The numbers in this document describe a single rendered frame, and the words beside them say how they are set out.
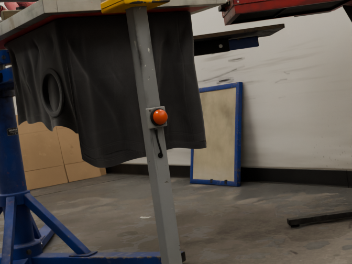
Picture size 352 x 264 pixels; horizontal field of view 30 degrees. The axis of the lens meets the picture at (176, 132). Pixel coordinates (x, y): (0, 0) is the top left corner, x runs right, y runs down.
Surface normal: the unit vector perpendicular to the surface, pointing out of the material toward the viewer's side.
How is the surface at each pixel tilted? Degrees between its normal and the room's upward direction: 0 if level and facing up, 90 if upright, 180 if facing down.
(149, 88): 90
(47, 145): 78
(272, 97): 90
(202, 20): 90
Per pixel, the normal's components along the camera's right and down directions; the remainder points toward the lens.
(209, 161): -0.85, -0.06
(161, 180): 0.55, -0.03
